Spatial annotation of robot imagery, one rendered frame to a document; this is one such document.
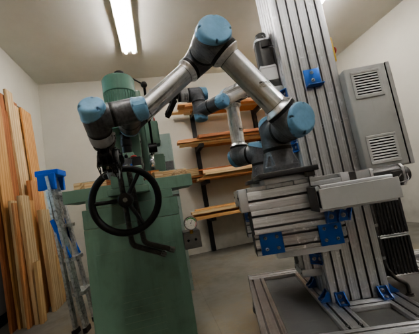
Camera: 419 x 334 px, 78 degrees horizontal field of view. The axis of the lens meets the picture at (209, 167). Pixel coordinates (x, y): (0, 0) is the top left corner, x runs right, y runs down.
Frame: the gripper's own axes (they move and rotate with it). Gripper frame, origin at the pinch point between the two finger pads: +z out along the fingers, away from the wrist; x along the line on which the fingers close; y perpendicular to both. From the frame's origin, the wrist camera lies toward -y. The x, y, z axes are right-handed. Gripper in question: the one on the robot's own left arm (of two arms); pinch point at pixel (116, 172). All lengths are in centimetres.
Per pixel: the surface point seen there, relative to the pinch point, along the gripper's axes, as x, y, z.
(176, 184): 24.2, -6.1, 23.7
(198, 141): 78, -167, 169
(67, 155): -99, -201, 200
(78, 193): -20.8, -8.8, 22.1
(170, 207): 19.6, 3.2, 29.1
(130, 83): 9, -64, 3
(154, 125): 19, -59, 32
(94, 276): -18, 24, 41
